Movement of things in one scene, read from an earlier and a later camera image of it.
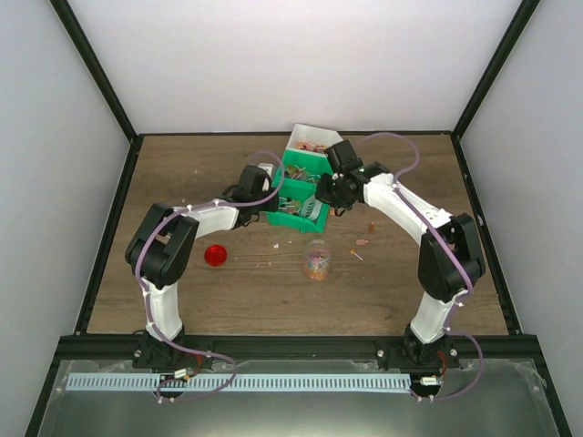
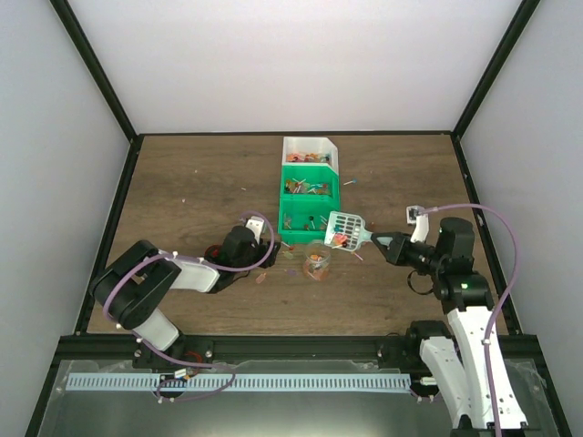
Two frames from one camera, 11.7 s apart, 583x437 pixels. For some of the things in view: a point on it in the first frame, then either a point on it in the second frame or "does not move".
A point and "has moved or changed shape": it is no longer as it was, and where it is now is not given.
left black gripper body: [271, 206] to [268, 262]
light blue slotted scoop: [311, 208] to [346, 231]
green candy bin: [303, 165] has moved or changed shape
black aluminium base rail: [298, 348] does not move
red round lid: [215, 255] does not move
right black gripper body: [334, 195] to [407, 259]
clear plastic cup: [317, 259] does not move
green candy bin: [292, 194] has moved or changed shape
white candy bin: [311, 139] to [311, 150]
